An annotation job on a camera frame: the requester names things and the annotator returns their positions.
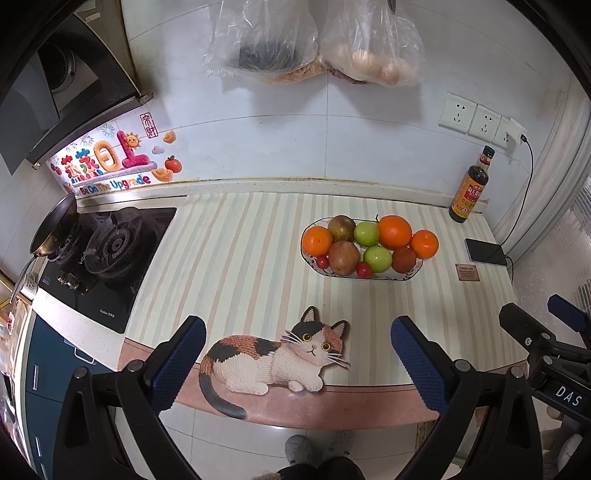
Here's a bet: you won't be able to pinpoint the white wall outlet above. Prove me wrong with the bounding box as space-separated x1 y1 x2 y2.
494 115 513 148
438 92 477 134
468 105 504 141

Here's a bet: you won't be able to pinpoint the black charging cable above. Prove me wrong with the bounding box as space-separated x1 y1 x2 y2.
501 134 535 284

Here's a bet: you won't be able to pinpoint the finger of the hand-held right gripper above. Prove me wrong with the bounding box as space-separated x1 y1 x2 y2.
547 294 591 344
499 302 561 365

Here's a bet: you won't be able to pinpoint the metal frying pan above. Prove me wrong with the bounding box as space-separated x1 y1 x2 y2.
9 193 79 301

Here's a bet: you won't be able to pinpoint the black gas stove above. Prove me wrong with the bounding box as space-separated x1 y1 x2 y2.
38 206 177 334

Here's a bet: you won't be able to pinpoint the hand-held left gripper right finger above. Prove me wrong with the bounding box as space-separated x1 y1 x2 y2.
390 315 541 480

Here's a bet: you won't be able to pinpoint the black smartphone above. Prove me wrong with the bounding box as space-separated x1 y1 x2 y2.
464 238 509 267

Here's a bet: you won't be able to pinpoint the dark soy sauce bottle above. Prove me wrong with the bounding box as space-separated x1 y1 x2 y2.
449 145 496 224

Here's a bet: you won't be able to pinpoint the blue kitchen cabinet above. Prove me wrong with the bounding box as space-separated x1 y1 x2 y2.
14 316 93 462

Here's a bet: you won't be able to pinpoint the floral oval plate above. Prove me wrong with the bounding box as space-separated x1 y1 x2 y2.
300 222 424 281

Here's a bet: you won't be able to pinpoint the green apple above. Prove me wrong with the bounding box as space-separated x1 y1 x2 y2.
353 222 381 247
363 246 393 273

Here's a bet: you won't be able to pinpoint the black range hood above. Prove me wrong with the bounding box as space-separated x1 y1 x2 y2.
0 14 153 176

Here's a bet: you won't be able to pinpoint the striped cat print mat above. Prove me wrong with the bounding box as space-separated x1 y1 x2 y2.
117 191 529 425

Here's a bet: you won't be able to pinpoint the white wall charger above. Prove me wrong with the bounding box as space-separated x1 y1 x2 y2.
505 119 528 153

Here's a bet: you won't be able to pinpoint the person's dark trouser legs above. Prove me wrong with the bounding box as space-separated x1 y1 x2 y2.
277 456 365 480

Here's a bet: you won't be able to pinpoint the medium orange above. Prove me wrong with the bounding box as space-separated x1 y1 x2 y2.
302 226 334 257
410 229 439 259

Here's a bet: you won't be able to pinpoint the colourful wall sticker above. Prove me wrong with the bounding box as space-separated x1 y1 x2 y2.
48 113 178 198

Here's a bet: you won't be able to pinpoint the clear plastic bag dark contents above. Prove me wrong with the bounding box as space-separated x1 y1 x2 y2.
202 0 324 86

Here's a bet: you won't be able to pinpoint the grey fluffy slipper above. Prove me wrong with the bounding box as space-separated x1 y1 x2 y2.
323 429 355 460
285 435 319 467

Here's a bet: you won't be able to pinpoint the dark rough-skinned orange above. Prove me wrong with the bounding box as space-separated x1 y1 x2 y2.
392 247 418 273

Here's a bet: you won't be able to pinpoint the small reddish brown apple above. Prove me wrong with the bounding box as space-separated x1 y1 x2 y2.
328 215 356 237

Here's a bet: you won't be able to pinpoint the large bright orange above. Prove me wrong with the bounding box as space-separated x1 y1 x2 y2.
378 215 413 250

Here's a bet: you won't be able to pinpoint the clear plastic bag of eggs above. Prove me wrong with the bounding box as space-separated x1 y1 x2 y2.
318 0 426 88

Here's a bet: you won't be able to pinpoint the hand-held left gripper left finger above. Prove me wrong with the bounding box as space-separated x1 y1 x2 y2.
53 315 207 480

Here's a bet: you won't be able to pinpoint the person's right forearm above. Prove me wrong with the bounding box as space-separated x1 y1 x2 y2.
538 406 591 472

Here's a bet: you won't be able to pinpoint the large reddish brown apple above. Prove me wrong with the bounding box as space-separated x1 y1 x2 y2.
328 240 361 276

